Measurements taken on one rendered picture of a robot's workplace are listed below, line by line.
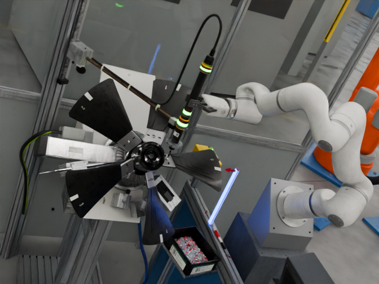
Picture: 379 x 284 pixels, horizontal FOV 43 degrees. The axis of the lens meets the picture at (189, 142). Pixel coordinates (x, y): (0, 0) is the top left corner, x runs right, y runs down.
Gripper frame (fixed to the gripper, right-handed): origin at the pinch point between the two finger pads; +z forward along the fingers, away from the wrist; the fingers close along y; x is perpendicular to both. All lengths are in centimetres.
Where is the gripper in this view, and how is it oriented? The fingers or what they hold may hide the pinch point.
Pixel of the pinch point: (192, 100)
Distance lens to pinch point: 192.5
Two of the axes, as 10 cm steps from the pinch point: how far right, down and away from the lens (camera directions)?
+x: 3.6, -8.2, -4.4
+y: -2.9, -5.5, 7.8
